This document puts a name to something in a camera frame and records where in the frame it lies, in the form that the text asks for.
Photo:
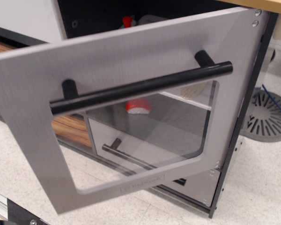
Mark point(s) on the grey toy oven door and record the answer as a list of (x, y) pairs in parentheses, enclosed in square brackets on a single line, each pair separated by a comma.
[(31, 78)]

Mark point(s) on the black oven door handle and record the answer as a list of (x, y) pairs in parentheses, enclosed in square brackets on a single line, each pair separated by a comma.
[(73, 102)]

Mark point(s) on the grey lower oven drawer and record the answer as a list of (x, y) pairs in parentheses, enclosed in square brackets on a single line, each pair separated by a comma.
[(200, 187)]

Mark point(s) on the red white toy cheese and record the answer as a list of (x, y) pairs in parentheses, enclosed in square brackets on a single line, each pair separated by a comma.
[(138, 106)]

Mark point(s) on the wooden slotted spatula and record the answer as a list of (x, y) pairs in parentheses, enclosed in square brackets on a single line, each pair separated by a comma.
[(192, 91)]

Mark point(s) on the lower wood grain bin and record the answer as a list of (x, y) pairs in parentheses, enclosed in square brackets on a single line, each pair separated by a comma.
[(72, 128)]

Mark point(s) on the red yellow toy bottle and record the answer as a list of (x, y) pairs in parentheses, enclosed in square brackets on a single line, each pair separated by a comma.
[(127, 22)]

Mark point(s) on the grey round slotted base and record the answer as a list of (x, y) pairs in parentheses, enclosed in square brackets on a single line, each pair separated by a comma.
[(263, 119)]

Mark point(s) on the wooden countertop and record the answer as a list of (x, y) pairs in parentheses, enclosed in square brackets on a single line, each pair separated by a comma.
[(267, 5)]

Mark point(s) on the black bracket with screw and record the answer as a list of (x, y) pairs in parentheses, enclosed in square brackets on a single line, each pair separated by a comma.
[(19, 215)]

